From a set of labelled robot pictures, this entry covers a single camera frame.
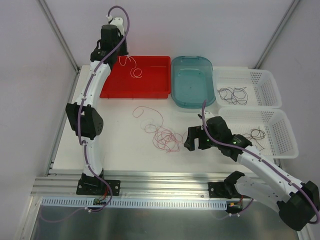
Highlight aluminium mounting rail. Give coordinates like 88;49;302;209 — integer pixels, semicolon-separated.
31;169;229;200

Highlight white wires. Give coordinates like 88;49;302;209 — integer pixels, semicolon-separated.
118;55;143;79

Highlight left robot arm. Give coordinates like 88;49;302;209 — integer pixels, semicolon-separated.
65;24;128;196

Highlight right aluminium frame post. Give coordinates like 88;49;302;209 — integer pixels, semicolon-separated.
253;0;302;69

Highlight white perforated basket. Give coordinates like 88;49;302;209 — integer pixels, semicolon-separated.
218;107;299;159
212;67;282;109

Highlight red plastic bin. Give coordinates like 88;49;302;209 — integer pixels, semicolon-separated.
100;56;171;99

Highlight brown wires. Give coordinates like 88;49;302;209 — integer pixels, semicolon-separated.
242;127;267;151

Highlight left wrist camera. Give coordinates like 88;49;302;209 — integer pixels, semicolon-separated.
106;16;125;36

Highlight lower white perforated basket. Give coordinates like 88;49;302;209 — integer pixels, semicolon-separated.
218;107;299;159

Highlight purple wires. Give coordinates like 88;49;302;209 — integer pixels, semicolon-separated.
216;86;249;106

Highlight upper white perforated basket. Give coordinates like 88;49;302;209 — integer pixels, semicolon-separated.
212;67;282;109

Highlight aluminium frame post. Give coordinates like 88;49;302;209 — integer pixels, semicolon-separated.
36;0;80;73
253;0;302;69

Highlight left aluminium frame post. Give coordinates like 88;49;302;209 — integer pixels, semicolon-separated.
36;0;80;73

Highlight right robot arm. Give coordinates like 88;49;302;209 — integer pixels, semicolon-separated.
184;113;320;231

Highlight teal translucent plastic bin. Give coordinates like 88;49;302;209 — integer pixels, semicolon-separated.
171;56;216;109

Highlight pink wires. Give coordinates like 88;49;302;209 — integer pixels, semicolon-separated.
132;106;188;153

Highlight white slotted cable duct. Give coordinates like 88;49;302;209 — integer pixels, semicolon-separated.
41;196;227;211

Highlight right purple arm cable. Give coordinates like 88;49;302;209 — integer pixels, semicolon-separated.
201;99;320;225

